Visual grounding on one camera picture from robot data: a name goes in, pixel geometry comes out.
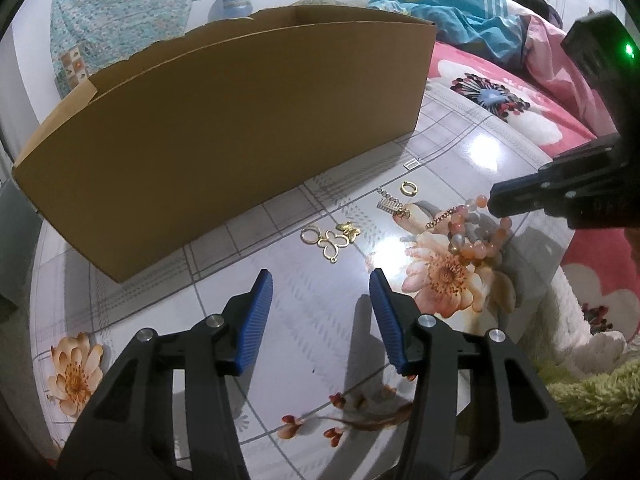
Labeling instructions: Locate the green fluffy cloth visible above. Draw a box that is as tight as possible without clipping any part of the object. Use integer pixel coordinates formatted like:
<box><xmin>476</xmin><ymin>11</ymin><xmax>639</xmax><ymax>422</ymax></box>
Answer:
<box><xmin>537</xmin><ymin>355</ymin><xmax>640</xmax><ymax>423</ymax></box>

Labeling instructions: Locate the checkered print cloth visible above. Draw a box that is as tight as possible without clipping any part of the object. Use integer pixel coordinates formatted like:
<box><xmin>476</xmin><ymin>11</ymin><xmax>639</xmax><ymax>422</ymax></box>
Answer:
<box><xmin>52</xmin><ymin>45</ymin><xmax>96</xmax><ymax>101</ymax></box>

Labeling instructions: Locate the white fluffy blanket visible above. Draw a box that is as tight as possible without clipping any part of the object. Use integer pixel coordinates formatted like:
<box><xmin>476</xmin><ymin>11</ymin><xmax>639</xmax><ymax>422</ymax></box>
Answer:
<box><xmin>547</xmin><ymin>260</ymin><xmax>631</xmax><ymax>376</ymax></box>

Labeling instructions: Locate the pink orange bead bracelet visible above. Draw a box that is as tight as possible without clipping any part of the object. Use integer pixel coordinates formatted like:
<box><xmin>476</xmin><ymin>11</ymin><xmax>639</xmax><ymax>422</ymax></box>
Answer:
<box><xmin>447</xmin><ymin>194</ymin><xmax>513</xmax><ymax>261</ymax></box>

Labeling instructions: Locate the blue printed blanket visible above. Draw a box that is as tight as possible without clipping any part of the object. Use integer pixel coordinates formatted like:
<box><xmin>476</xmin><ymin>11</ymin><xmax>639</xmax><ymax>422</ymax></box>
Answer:
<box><xmin>367</xmin><ymin>0</ymin><xmax>531</xmax><ymax>63</ymax></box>

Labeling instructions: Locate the brown cardboard box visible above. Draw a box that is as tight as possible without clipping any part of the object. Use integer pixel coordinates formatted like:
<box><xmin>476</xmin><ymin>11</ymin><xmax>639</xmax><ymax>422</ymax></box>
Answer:
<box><xmin>11</xmin><ymin>4</ymin><xmax>437</xmax><ymax>283</ymax></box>

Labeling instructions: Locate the pink floral blanket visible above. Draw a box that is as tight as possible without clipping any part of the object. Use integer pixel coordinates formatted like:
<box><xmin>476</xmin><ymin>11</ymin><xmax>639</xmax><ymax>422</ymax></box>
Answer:
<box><xmin>425</xmin><ymin>40</ymin><xmax>640</xmax><ymax>346</ymax></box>

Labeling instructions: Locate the gold butterfly outline pendant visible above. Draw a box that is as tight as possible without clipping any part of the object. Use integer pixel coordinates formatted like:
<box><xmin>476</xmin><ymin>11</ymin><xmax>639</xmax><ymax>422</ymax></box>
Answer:
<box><xmin>319</xmin><ymin>230</ymin><xmax>351</xmax><ymax>264</ymax></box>

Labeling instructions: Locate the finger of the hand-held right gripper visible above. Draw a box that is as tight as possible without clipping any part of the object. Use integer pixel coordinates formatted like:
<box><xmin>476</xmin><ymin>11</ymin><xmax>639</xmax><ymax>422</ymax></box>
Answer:
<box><xmin>539</xmin><ymin>135</ymin><xmax>624</xmax><ymax>174</ymax></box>
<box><xmin>489</xmin><ymin>157</ymin><xmax>626</xmax><ymax>232</ymax></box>

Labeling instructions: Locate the light pink quilt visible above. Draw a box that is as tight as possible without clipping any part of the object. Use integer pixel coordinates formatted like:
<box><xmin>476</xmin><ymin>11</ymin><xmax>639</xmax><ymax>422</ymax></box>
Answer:
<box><xmin>520</xmin><ymin>14</ymin><xmax>616</xmax><ymax>136</ymax></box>

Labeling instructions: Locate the teal floral hanging cloth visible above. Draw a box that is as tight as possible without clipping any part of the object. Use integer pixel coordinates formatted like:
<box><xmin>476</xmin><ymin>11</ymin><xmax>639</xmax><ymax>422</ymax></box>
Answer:
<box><xmin>50</xmin><ymin>0</ymin><xmax>207</xmax><ymax>101</ymax></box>

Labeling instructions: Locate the blue water bottle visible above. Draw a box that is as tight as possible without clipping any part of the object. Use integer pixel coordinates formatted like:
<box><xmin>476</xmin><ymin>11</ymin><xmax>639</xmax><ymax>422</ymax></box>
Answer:
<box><xmin>207</xmin><ymin>0</ymin><xmax>253</xmax><ymax>23</ymax></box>

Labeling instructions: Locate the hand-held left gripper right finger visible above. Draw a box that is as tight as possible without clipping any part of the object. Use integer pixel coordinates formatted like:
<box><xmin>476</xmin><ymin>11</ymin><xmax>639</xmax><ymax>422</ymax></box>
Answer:
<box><xmin>369</xmin><ymin>267</ymin><xmax>587</xmax><ymax>480</ymax></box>

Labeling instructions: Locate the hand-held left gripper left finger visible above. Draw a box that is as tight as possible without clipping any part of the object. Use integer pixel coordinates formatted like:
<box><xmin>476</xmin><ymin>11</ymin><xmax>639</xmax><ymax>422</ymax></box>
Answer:
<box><xmin>56</xmin><ymin>269</ymin><xmax>275</xmax><ymax>480</ymax></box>

